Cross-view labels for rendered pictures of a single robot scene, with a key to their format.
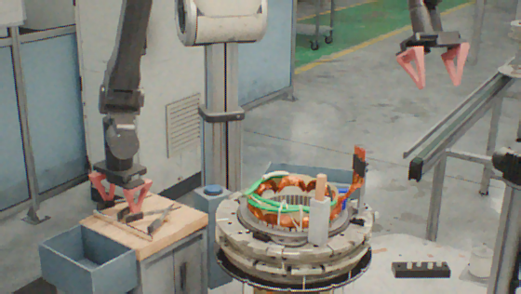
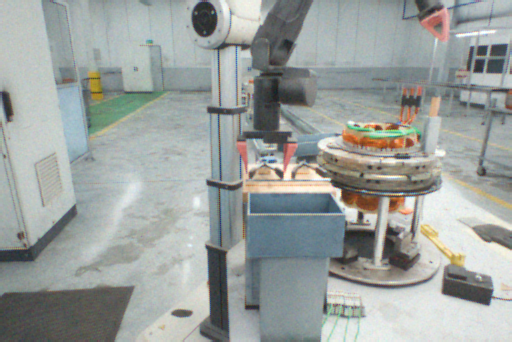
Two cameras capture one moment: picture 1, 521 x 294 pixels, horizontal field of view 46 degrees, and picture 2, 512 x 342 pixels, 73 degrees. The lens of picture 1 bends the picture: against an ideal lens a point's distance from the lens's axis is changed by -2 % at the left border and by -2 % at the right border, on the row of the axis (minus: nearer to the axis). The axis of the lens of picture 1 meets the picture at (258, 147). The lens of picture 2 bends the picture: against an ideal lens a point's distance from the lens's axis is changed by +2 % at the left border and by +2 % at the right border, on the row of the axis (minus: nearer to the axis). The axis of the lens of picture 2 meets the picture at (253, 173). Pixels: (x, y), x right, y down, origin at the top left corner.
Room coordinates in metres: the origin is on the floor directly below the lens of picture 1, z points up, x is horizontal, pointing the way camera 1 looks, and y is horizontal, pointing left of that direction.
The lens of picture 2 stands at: (0.63, 0.75, 1.31)
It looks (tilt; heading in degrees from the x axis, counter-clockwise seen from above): 18 degrees down; 322
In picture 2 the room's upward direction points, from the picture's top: straight up
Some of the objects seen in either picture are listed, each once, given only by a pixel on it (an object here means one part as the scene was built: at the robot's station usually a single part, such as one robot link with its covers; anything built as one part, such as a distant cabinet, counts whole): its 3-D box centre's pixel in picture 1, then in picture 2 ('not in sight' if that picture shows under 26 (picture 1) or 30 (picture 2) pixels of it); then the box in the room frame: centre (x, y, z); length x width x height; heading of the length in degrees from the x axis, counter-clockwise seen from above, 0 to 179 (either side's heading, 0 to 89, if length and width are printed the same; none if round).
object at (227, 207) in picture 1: (293, 216); (377, 148); (1.14, -0.08, 1.09); 0.32 x 0.32 x 0.01
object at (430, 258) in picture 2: not in sight; (366, 243); (1.14, -0.08, 0.80); 0.39 x 0.39 x 0.01
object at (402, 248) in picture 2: not in sight; (407, 244); (1.02, -0.07, 0.85); 0.06 x 0.04 x 0.05; 95
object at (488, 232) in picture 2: not in sight; (495, 231); (0.94, -0.47, 0.79); 0.24 x 0.13 x 0.02; 148
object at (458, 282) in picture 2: not in sight; (466, 282); (0.87, -0.08, 0.81); 0.10 x 0.06 x 0.06; 25
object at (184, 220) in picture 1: (144, 222); (284, 181); (1.17, 0.24, 1.05); 0.20 x 0.19 x 0.02; 143
